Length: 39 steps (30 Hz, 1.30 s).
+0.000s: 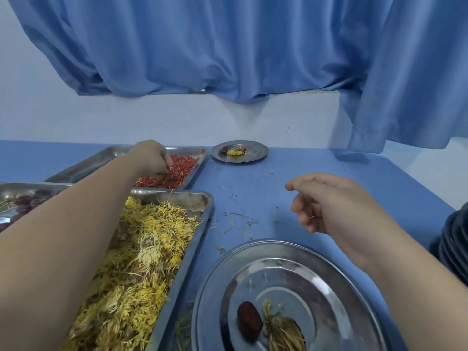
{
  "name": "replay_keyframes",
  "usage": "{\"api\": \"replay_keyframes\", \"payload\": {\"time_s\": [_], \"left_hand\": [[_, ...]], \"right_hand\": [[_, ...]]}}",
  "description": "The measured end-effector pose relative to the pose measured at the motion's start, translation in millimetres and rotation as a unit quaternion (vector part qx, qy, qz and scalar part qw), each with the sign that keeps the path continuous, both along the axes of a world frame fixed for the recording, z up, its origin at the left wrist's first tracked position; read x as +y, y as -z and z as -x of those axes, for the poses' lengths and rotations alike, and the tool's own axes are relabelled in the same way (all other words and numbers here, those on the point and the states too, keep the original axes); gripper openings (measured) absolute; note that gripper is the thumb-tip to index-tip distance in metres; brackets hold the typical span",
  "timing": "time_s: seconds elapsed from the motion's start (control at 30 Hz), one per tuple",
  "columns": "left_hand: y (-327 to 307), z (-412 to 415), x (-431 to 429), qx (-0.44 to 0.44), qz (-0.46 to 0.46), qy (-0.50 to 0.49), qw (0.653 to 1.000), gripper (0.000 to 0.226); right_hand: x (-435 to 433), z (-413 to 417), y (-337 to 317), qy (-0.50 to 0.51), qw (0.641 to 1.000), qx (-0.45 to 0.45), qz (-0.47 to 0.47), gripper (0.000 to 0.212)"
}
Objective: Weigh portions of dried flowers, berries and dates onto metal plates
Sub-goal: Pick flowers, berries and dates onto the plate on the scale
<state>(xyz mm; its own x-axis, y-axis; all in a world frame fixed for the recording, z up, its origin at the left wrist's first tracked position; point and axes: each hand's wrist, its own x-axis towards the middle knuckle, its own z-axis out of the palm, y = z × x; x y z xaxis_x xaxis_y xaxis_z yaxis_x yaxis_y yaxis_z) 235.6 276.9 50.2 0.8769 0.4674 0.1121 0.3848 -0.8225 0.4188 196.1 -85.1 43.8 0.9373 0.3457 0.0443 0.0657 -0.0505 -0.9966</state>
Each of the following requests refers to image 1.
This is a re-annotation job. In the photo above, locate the person's left forearm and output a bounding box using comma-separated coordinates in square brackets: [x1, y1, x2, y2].
[0, 156, 134, 351]

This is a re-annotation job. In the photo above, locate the rectangular steel tray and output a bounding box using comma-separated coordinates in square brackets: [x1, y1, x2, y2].
[60, 189, 215, 351]
[44, 145, 209, 191]
[0, 181, 72, 234]

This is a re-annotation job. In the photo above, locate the person's right hand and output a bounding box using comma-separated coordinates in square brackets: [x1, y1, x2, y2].
[285, 173, 387, 262]

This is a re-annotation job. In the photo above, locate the stack of steel plates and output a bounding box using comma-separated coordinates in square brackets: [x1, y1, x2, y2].
[428, 201, 468, 289]

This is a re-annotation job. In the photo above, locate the pile of yellow chrysanthemums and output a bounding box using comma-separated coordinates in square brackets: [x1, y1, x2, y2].
[60, 196, 201, 351]

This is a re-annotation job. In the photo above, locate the round steel plate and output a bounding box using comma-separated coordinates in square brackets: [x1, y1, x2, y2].
[191, 239, 388, 351]
[210, 140, 270, 164]

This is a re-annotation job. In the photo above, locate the wide blue curtain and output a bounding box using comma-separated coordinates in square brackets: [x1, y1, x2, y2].
[5, 0, 381, 105]

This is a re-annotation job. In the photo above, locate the person's left hand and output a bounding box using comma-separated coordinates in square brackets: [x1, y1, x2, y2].
[126, 139, 175, 181]

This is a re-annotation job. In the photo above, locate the person's right forearm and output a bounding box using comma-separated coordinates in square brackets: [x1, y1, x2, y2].
[351, 215, 468, 351]

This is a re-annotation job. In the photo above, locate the narrow blue curtain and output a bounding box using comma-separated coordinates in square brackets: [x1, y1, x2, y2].
[338, 0, 468, 154]

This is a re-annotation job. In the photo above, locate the blue tablecloth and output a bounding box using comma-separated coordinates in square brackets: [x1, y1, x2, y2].
[0, 139, 456, 351]

